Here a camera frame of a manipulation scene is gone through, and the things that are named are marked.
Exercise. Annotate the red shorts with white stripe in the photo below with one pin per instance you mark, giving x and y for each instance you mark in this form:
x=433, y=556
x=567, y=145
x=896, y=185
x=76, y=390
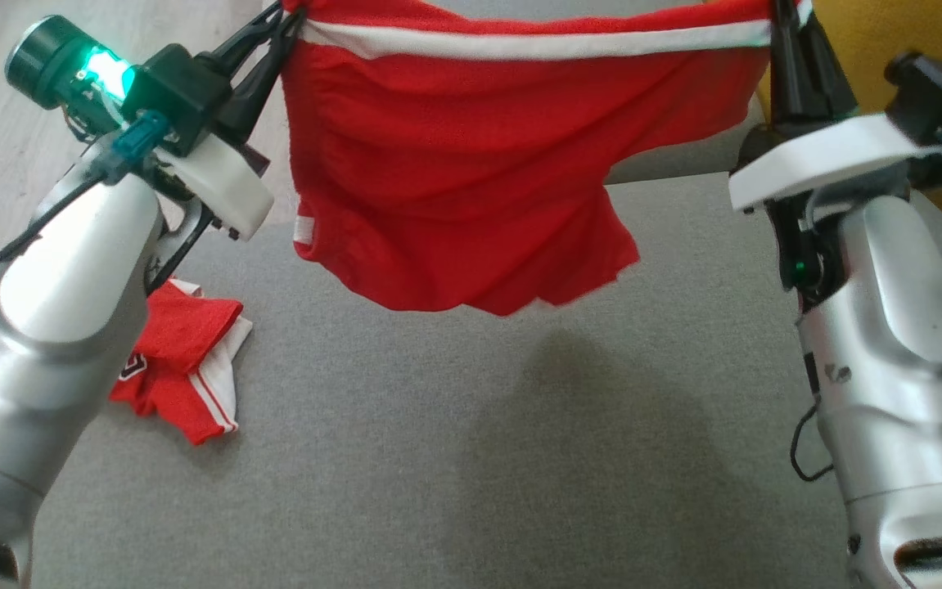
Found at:
x=470, y=164

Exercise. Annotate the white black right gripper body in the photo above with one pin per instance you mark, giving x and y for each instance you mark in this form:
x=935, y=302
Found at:
x=822, y=164

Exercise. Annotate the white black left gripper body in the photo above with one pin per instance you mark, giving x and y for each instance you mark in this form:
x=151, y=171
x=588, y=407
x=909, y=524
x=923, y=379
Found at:
x=221, y=192

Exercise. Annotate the yellow cushion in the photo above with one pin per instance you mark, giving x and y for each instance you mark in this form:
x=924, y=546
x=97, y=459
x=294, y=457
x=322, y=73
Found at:
x=872, y=41

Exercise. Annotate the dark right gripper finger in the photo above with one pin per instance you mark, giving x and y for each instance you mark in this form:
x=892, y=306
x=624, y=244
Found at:
x=829, y=78
x=786, y=69

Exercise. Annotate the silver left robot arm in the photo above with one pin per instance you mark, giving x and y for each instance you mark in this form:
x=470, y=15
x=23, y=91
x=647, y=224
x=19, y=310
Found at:
x=45, y=343

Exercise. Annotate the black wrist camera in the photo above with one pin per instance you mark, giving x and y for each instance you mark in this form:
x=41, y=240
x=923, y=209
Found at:
x=135, y=82
x=941, y=90

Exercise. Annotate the grey sofa back cushion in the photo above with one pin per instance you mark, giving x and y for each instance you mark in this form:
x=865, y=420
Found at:
x=683, y=155

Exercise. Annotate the grey sofa seat cushion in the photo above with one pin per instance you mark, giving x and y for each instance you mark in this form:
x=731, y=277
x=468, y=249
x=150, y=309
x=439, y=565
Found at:
x=479, y=450

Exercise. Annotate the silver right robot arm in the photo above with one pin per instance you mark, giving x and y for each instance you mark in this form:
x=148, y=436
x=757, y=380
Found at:
x=904, y=368

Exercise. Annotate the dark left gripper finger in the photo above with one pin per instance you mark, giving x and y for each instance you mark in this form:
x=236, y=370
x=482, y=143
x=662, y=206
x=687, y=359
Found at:
x=245, y=37
x=262, y=82

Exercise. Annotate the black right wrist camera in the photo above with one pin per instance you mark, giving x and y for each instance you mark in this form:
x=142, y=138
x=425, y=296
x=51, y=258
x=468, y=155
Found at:
x=941, y=90

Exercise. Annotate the red jersey with number print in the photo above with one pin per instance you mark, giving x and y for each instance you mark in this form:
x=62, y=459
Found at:
x=184, y=360

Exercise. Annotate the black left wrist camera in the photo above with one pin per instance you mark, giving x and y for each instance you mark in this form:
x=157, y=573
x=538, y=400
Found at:
x=135, y=82

